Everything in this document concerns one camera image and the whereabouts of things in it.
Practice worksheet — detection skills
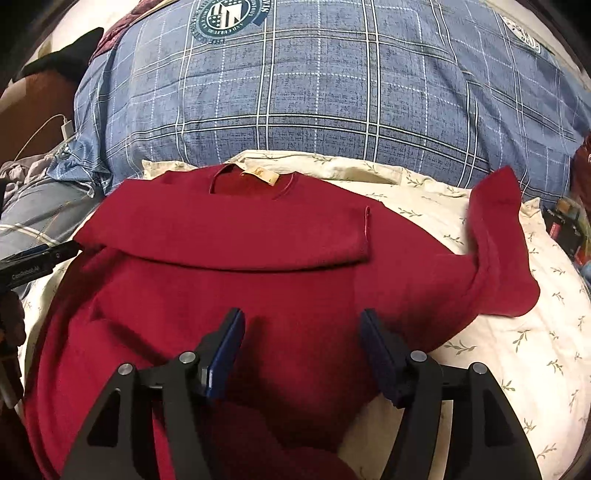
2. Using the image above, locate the cream leaf-print pillow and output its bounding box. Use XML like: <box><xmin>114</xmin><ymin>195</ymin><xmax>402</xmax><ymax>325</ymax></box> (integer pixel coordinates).
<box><xmin>21</xmin><ymin>150</ymin><xmax>591</xmax><ymax>480</ymax></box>

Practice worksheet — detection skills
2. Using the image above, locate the grey crumpled cloth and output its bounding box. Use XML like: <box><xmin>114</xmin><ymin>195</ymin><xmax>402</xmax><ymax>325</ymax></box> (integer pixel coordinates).
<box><xmin>0</xmin><ymin>148</ymin><xmax>63</xmax><ymax>190</ymax></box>

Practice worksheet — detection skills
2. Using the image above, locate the brown wooden furniture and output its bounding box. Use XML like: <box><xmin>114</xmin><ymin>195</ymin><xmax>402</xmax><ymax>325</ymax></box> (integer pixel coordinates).
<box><xmin>0</xmin><ymin>76</ymin><xmax>80</xmax><ymax>163</ymax></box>

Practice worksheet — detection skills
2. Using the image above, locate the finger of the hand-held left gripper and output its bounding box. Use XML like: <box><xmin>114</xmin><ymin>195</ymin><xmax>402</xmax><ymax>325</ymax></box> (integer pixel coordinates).
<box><xmin>18</xmin><ymin>240</ymin><xmax>83</xmax><ymax>275</ymax></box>

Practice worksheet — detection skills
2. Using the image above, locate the white charger cable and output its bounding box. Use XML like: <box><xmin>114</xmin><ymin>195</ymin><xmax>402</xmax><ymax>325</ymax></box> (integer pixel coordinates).
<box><xmin>13</xmin><ymin>114</ymin><xmax>65</xmax><ymax>163</ymax></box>

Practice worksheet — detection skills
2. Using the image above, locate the red object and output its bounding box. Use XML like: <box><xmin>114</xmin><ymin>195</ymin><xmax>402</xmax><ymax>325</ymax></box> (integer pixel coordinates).
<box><xmin>571</xmin><ymin>133</ymin><xmax>591</xmax><ymax>186</ymax></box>

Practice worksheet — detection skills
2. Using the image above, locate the grey striped bedsheet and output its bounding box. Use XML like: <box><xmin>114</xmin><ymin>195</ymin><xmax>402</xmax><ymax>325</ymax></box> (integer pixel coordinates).
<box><xmin>0</xmin><ymin>178</ymin><xmax>100</xmax><ymax>264</ymax></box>

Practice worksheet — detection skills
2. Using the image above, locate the blue plaid quilt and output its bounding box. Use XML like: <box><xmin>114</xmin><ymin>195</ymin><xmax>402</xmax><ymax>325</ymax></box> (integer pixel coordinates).
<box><xmin>46</xmin><ymin>0</ymin><xmax>591</xmax><ymax>213</ymax></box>

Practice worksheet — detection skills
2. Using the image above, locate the dark red sweater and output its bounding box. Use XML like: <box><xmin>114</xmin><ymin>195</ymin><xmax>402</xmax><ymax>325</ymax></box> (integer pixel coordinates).
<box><xmin>23</xmin><ymin>164</ymin><xmax>541</xmax><ymax>480</ymax></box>

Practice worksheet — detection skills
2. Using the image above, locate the black box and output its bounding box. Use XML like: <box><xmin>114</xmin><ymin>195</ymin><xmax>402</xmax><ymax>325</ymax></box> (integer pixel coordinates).
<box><xmin>541</xmin><ymin>196</ymin><xmax>591</xmax><ymax>280</ymax></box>

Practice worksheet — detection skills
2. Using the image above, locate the dark red patterned cloth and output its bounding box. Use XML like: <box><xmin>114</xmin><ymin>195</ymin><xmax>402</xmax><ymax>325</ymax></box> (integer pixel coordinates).
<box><xmin>90</xmin><ymin>21</ymin><xmax>137</xmax><ymax>64</ymax></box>

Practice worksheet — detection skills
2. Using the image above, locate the person's left hand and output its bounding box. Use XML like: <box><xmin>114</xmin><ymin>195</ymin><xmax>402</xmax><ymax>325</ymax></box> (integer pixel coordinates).
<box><xmin>0</xmin><ymin>292</ymin><xmax>26</xmax><ymax>348</ymax></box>

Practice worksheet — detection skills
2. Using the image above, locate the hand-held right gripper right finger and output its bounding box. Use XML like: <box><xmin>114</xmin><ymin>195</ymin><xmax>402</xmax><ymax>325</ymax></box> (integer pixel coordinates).
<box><xmin>360</xmin><ymin>308</ymin><xmax>543</xmax><ymax>480</ymax></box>

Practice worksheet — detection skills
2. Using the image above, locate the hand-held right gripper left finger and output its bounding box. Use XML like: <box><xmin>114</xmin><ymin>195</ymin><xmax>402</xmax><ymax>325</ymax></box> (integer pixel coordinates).
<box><xmin>60</xmin><ymin>308</ymin><xmax>246</xmax><ymax>480</ymax></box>

